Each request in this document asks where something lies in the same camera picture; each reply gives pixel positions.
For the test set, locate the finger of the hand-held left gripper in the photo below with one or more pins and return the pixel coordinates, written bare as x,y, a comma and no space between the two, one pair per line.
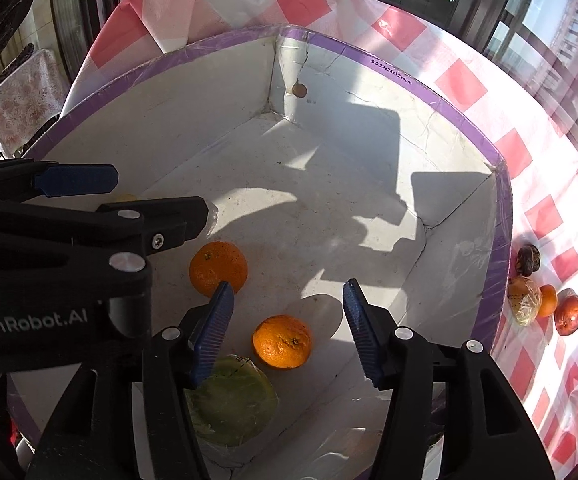
169,220
76,180

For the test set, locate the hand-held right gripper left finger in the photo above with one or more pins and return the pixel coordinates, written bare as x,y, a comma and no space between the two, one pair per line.
214,332

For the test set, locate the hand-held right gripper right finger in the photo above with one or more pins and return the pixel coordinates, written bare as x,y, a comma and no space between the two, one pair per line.
364,335

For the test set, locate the orange tangerine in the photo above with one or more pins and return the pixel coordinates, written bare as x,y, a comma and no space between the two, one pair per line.
216,265
282,341
549,301

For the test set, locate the green fruit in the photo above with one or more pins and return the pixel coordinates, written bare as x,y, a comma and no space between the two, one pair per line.
239,400

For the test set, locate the white cardboard box purple rim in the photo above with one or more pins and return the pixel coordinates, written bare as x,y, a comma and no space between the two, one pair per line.
319,185

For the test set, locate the yellow fruit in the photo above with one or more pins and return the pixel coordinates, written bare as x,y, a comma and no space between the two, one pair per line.
523,301

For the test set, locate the dark water chestnut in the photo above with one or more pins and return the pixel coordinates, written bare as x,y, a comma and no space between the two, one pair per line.
528,259

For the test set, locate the red apple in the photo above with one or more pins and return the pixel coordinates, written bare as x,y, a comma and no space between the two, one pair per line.
569,314

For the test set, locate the table with floral cloth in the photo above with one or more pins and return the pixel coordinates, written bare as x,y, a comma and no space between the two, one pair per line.
24,95

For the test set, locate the pink checkered tablecloth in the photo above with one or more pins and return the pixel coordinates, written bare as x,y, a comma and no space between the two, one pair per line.
469,80

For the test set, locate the dark window frame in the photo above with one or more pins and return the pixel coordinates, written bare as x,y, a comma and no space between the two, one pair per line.
494,0

